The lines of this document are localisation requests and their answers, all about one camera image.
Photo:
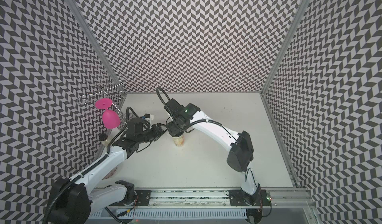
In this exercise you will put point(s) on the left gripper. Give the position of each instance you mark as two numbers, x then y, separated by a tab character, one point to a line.
161	131

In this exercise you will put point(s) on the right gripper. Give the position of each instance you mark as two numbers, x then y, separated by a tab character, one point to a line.
170	124

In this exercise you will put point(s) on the illustrated paper milk tea cup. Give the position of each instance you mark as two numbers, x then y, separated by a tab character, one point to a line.
179	141

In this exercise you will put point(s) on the black plastic cup lid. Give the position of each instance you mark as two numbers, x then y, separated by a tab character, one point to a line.
176	133

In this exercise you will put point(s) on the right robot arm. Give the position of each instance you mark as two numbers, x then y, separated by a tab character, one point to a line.
238	144

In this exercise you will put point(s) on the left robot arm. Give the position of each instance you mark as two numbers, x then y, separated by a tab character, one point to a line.
73	200

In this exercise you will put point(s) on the pink plastic wine glass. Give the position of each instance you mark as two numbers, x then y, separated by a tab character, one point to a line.
110	118

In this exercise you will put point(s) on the small glass jar black lid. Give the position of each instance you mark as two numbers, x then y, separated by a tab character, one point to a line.
104	139

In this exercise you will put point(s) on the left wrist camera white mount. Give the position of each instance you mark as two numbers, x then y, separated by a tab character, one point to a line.
148	117

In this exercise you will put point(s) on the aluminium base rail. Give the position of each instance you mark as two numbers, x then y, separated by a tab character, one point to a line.
215	203

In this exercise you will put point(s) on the chrome wire glass rack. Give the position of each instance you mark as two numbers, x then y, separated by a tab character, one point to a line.
92	91

